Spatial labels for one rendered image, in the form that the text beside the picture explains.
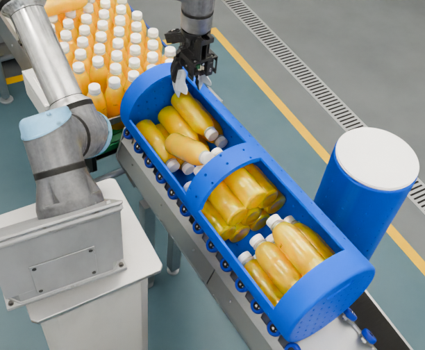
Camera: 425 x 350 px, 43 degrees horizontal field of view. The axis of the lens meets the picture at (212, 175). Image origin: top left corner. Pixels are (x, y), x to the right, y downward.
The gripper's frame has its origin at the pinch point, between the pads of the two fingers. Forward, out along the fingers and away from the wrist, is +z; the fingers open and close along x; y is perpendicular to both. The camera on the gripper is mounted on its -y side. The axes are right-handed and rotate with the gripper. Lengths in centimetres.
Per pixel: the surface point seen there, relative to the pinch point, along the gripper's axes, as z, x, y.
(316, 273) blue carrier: 13, 0, 57
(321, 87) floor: 133, 171, -92
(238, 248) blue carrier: 38.7, 1.3, 30.0
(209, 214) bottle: 27.9, -4.7, 21.8
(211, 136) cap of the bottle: 22.9, 10.0, 0.0
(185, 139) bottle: 19.1, 0.2, 0.6
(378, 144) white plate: 31, 63, 24
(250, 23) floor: 132, 171, -174
